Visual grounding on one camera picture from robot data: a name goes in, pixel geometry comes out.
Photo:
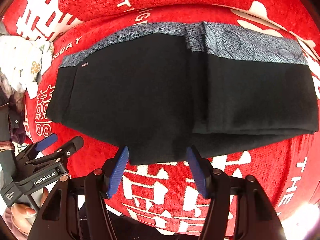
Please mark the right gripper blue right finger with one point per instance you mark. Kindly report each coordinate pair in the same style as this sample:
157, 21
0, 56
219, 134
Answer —
255, 215

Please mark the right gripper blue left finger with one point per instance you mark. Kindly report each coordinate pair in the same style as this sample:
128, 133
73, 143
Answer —
59, 218

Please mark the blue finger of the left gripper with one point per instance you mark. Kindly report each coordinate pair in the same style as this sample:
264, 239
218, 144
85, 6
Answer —
66, 150
31, 151

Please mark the black pants with grey waistband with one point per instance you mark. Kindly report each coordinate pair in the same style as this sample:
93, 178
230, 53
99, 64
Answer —
159, 88

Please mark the person's left hand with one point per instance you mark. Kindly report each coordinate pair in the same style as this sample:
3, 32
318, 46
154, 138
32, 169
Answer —
18, 219

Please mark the white floral cloth pile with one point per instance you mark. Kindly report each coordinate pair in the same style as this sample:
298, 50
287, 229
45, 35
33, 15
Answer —
23, 62

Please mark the red printed pillow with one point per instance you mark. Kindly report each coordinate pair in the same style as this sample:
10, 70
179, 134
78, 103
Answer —
48, 18

